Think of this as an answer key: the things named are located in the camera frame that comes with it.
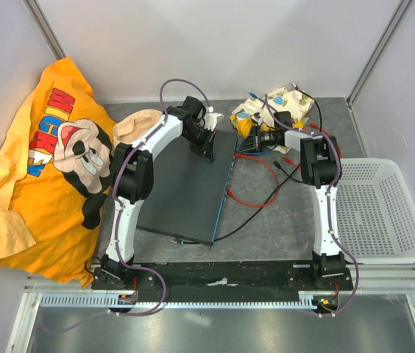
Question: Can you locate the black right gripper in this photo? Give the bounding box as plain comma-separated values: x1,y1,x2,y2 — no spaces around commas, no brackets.
235,125,275,155

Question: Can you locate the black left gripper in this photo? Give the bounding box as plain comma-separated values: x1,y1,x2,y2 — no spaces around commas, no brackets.
183,126,218,164

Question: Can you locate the short black cable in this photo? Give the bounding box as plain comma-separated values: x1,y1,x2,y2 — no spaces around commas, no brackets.
273,83,322,174

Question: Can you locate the long black cable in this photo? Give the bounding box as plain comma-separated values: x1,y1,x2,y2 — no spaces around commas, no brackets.
172,161,304,246

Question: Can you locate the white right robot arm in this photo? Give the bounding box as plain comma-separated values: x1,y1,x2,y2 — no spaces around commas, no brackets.
239,111,341,260

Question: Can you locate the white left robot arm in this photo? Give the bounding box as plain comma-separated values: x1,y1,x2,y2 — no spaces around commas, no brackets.
101,96,217,289

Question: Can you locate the patterned white yellow cloth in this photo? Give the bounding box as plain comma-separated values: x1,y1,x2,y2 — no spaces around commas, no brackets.
230,87,314,154

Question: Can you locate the beige bucket hat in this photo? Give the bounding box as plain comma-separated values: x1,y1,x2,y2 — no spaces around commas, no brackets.
113,109,162,147

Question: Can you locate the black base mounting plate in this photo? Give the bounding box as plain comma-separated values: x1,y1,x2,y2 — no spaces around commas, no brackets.
91,260,353,291

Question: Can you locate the white perforated plastic basket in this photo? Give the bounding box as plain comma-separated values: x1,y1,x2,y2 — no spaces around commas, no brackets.
336,158,415,265

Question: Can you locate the orange Mickey t-shirt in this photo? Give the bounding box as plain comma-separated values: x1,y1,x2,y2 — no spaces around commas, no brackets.
0,58,114,287

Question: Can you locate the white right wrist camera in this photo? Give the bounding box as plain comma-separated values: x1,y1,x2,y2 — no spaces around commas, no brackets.
252,113,263,125

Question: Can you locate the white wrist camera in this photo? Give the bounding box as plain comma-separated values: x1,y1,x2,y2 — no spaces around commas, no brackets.
252,113,263,125
204,107,224,130

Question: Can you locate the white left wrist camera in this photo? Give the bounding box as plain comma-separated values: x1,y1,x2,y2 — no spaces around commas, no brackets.
204,107,224,130

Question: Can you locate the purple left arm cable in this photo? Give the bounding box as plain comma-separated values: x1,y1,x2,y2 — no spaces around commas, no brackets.
39,79,212,334

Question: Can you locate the dark grey network switch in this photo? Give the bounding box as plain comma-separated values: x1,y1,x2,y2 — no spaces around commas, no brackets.
137,131,238,245

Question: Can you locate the slotted grey cable duct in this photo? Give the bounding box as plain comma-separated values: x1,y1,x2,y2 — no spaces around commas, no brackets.
40,292,339,310

